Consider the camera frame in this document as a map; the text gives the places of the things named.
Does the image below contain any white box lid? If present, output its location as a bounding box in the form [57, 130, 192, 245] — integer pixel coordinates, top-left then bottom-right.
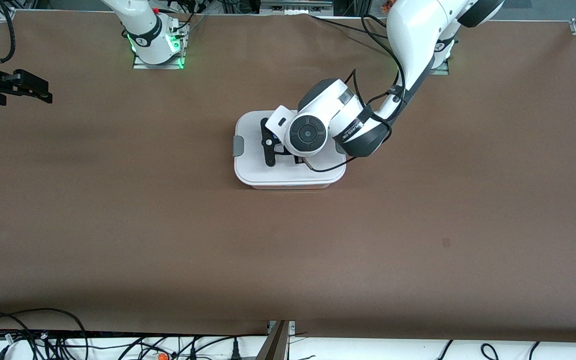
[232, 110, 348, 185]

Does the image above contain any pink storage box base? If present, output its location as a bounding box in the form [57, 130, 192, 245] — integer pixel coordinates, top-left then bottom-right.
[248, 180, 334, 190]

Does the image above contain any grey metal device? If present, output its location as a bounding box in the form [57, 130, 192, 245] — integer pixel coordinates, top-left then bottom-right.
[260, 0, 334, 15]

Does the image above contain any aluminium profile beam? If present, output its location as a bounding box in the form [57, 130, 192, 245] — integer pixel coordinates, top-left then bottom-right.
[255, 320, 291, 360]

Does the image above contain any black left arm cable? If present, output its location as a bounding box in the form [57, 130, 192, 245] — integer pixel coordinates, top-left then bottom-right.
[310, 14, 410, 174]

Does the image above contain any long black table cable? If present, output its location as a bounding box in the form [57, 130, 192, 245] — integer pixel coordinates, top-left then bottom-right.
[310, 14, 394, 40]

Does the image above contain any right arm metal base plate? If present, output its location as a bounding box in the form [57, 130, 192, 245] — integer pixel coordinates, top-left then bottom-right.
[132, 22, 188, 70]

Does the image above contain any metal corner bracket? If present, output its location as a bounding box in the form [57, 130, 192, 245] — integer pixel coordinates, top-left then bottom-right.
[267, 320, 297, 334]

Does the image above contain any large looping black cable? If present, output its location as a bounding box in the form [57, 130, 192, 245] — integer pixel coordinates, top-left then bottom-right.
[0, 308, 89, 360]

